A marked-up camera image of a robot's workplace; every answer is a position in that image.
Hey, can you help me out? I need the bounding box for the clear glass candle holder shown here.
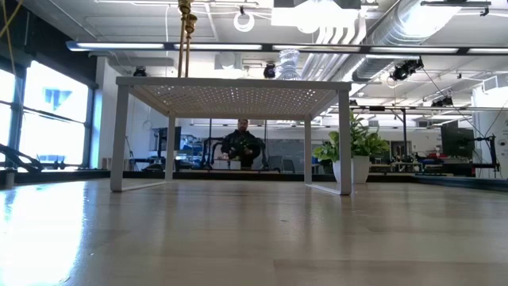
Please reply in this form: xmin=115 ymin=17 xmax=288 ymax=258
xmin=276 ymin=48 xmax=302 ymax=81

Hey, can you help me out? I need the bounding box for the person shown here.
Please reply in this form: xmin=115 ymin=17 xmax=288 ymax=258
xmin=220 ymin=118 xmax=264 ymax=170

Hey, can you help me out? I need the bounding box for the white perforated metal shelf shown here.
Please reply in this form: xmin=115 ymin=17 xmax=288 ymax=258
xmin=110 ymin=75 xmax=353 ymax=196

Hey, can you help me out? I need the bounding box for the long ceiling light strip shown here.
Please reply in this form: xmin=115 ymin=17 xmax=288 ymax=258
xmin=65 ymin=39 xmax=508 ymax=56

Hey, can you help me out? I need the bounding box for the green potted plant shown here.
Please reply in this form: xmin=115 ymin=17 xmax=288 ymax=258
xmin=312 ymin=113 xmax=392 ymax=185

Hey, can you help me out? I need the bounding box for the black computer monitor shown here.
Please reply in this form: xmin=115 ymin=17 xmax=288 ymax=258
xmin=440 ymin=120 xmax=475 ymax=160

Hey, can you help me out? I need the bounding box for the large window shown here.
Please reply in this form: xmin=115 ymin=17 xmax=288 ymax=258
xmin=0 ymin=59 xmax=98 ymax=170

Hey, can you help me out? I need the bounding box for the black monitor stand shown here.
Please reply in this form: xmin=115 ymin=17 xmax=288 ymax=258
xmin=471 ymin=133 xmax=502 ymax=172

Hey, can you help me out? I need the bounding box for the black aluminium table frame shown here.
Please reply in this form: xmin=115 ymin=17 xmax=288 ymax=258
xmin=0 ymin=142 xmax=508 ymax=192

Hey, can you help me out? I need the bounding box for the white cable loop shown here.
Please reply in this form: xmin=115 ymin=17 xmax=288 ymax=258
xmin=233 ymin=8 xmax=256 ymax=33

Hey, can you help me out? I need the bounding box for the silver ventilation duct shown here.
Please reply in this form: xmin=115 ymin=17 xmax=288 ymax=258
xmin=351 ymin=0 xmax=464 ymax=83

